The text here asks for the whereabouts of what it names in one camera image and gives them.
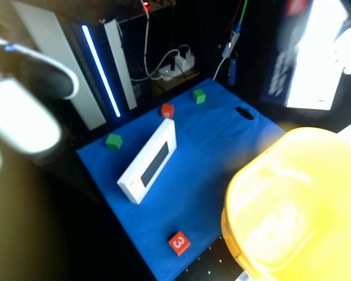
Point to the white rectangular box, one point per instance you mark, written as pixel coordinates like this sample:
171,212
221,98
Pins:
134,187

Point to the white power strip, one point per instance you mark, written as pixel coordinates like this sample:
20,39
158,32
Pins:
184,61

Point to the yellow plastic bin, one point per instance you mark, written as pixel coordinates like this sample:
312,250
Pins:
295,205

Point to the blue cloth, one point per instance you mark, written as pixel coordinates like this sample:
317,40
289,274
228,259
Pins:
199,175

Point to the green cube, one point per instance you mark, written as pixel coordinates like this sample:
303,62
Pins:
199,96
114,142

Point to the brown wooden board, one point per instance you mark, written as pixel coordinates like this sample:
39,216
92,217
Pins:
175,85

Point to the blue stick connector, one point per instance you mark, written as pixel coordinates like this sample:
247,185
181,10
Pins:
233,71

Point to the narrow white panel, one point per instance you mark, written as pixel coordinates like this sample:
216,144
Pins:
120,64

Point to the glowing light strip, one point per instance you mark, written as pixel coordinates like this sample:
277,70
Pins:
101,73

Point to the red cube with number three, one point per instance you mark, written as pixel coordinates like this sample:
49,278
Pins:
180,243

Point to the wide white panel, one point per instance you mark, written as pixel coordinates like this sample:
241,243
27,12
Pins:
61,64

